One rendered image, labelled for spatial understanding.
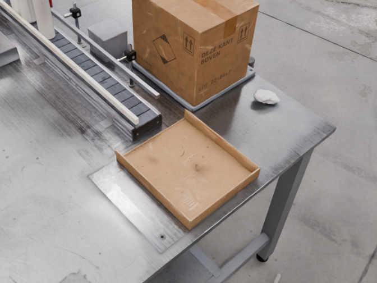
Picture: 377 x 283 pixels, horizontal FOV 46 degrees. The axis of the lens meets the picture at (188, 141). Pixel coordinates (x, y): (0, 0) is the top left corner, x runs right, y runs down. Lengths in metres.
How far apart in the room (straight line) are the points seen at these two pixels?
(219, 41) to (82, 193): 0.56
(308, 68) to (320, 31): 0.46
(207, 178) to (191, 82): 0.30
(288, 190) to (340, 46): 1.91
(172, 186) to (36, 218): 0.35
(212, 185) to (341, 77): 2.00
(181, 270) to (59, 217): 0.71
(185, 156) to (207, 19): 0.38
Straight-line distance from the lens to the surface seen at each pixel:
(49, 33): 1.62
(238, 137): 1.35
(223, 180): 1.23
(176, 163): 1.25
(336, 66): 3.17
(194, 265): 1.78
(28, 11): 1.71
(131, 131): 1.28
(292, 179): 1.58
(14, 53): 1.64
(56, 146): 1.33
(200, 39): 1.23
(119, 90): 1.40
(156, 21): 1.36
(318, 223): 2.26
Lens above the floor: 1.80
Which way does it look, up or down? 47 degrees down
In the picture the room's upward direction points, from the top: 5 degrees clockwise
